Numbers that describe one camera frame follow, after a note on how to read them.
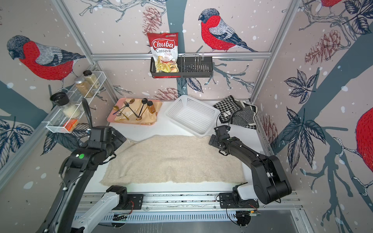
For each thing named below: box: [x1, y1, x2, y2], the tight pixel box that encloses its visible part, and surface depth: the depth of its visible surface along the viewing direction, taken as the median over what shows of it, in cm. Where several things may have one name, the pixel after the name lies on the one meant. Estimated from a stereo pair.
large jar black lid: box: [50, 92, 82, 119], surface depth 67 cm
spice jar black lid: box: [82, 69, 101, 89], surface depth 83 cm
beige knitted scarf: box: [100, 134, 245, 186], surface depth 87 cm
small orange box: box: [62, 118, 79, 134], surface depth 67 cm
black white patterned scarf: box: [212, 95, 258, 130], surface depth 106 cm
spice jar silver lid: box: [74, 77, 94, 99], surface depth 78 cm
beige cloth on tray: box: [114, 98, 163, 125], surface depth 115 cm
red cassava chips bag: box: [147, 32, 180, 73], surface depth 85 cm
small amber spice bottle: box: [146, 100, 156, 115], surface depth 112 cm
